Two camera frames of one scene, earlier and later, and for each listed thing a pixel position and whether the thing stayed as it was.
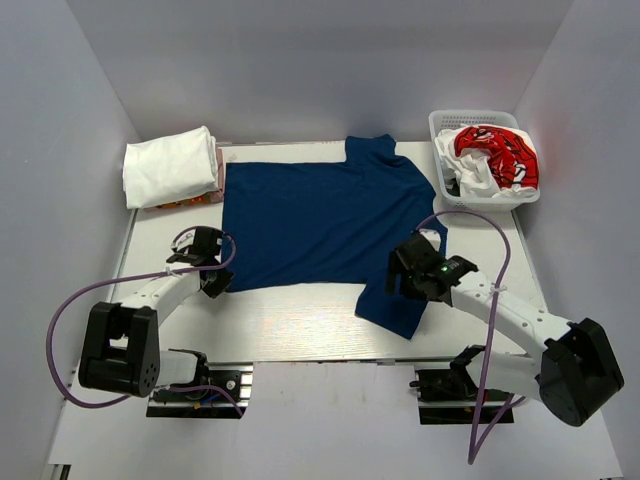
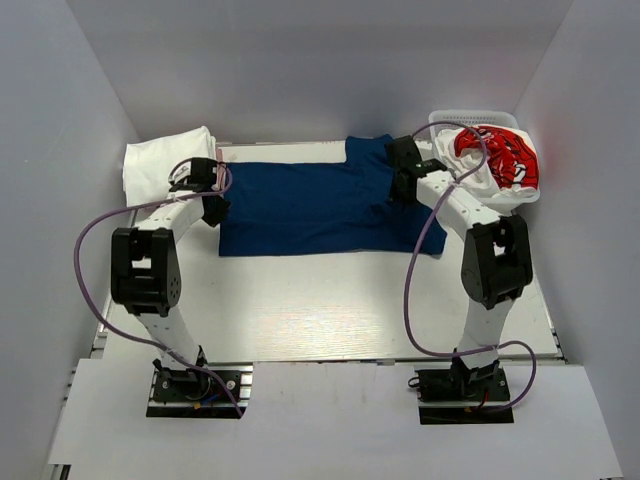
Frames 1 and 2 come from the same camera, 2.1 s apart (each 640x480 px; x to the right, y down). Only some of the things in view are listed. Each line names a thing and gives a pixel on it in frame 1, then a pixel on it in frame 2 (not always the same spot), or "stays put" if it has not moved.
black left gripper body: x=221 y=281 to x=214 y=215
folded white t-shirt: x=169 y=168 stays put
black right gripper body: x=410 y=285 to x=403 y=197
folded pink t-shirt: x=218 y=196 stays put
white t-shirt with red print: x=489 y=160 stays put
